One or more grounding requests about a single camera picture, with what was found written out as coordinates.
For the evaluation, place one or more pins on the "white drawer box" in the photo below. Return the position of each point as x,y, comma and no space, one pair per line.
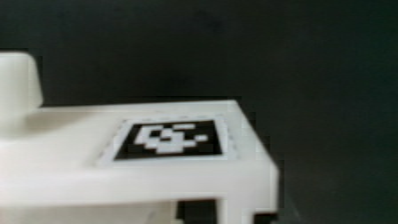
153,163

